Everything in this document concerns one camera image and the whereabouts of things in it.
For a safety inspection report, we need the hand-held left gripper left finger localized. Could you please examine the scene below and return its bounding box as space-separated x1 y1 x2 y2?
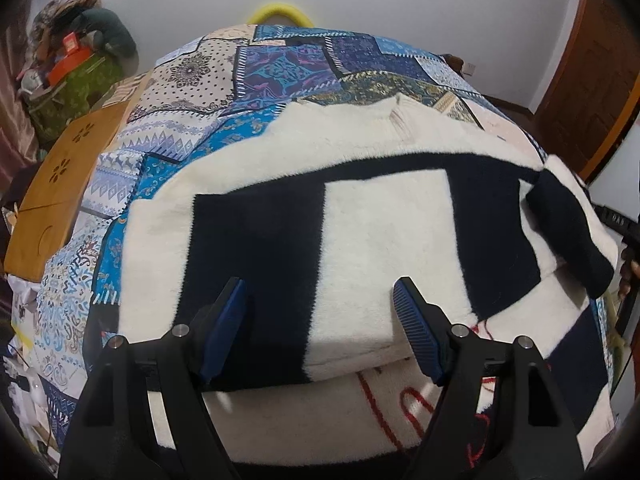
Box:
59 277 248 480

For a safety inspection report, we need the pile of mixed clothes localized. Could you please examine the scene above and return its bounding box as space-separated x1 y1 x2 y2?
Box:
17 0 139 106

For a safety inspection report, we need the orange wooden folding table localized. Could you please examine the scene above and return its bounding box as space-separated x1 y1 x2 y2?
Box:
2 71 153 282

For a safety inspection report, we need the white and navy fuzzy sweater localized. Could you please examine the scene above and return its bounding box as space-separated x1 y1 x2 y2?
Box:
116 94 620 466

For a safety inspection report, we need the brown curtain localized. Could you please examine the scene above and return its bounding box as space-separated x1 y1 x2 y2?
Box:
0 0 41 171

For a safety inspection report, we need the green patterned cloth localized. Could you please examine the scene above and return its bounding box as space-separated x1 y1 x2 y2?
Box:
27 57 126 143

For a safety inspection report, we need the person's right hand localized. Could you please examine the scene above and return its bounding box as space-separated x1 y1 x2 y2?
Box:
618 246 640 301

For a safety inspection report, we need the blue patchwork printed blanket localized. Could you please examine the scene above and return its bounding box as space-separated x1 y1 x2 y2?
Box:
11 24 551 466

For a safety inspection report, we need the brown wooden door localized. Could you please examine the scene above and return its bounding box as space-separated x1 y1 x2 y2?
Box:
532 0 640 183

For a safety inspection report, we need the orange box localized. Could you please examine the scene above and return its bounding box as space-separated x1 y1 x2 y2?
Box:
46 32 97 86

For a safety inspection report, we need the white printed sheet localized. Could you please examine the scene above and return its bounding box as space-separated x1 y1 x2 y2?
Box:
4 275 66 461

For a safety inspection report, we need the yellow foam ring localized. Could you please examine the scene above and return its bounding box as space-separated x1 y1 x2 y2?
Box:
248 3 315 28

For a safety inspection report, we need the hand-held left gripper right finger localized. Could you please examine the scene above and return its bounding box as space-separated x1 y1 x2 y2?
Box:
392 276 587 480

